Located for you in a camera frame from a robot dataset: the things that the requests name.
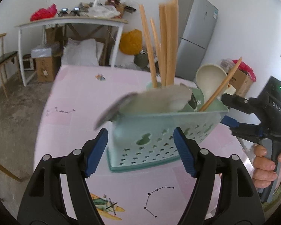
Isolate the white ladle spoon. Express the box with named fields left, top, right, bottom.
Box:
left=195, top=64, right=227, bottom=102

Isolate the mint green utensil caddy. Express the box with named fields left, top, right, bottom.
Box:
left=106, top=80, right=229, bottom=173

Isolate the metal spatula blade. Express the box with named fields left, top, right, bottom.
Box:
left=94, top=92, right=138, bottom=130

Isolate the white rice paddle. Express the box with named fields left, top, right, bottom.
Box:
left=120, top=85, right=192, bottom=115

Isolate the cardboard box under table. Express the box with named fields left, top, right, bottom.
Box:
left=35, top=56, right=61, bottom=83

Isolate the red plastic bag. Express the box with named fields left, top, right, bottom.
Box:
left=30, top=4, right=57, bottom=21

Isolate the white side table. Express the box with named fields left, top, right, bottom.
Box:
left=16, top=16, right=128, bottom=86

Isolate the cardboard box right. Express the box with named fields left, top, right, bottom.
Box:
left=229, top=69, right=253, bottom=98

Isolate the right hand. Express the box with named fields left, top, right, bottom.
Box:
left=252, top=144, right=281, bottom=188

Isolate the red bag on right box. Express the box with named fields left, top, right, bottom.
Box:
left=234, top=61, right=256, bottom=82

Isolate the wooden chair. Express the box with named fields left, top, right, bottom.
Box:
left=0, top=33, right=22, bottom=99

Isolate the yellow plastic bag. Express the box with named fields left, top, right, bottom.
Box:
left=119, top=29, right=143, bottom=55

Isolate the white sack under table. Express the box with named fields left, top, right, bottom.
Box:
left=61, top=38, right=104, bottom=67

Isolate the grey refrigerator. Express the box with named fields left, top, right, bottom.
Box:
left=176, top=0, right=218, bottom=81

